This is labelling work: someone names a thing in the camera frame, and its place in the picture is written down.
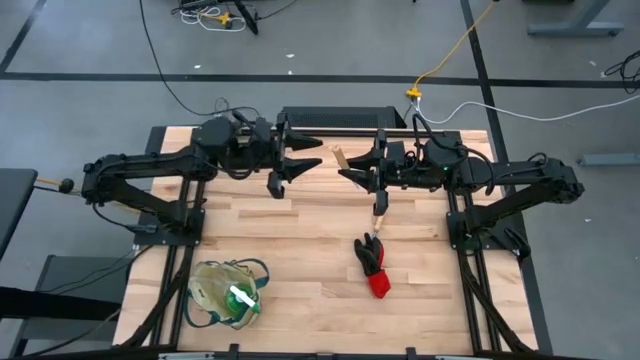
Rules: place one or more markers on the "black computer case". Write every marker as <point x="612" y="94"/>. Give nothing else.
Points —
<point x="345" y="117"/>

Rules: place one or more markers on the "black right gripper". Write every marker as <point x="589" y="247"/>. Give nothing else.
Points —
<point x="395" y="160"/>

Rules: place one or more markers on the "black side table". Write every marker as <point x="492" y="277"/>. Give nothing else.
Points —
<point x="15" y="200"/>

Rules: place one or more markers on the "green spray bottle white trigger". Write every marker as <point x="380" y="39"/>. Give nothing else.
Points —
<point x="243" y="296"/>

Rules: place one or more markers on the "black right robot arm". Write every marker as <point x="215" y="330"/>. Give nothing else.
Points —
<point x="525" y="170"/>

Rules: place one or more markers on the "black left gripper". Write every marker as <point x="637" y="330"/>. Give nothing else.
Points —
<point x="282" y="150"/>

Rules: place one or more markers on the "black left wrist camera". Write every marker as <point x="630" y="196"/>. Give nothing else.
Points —
<point x="276" y="187"/>

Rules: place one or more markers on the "black stand leg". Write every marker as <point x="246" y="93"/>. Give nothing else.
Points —
<point x="247" y="17"/>

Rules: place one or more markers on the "grey floor bar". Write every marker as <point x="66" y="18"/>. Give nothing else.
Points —
<point x="610" y="159"/>

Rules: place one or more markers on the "grey desk foot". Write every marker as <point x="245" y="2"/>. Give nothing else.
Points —
<point x="575" y="29"/>

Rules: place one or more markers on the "black aluminium table frame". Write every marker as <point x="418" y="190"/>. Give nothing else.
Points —
<point x="345" y="132"/>

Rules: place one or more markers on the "black cart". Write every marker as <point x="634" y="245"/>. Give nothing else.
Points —
<point x="75" y="272"/>

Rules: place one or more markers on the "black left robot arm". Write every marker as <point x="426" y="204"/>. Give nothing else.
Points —
<point x="150" y="162"/>

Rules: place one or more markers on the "red and black garden glove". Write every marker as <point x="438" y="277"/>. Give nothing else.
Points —
<point x="370" y="257"/>

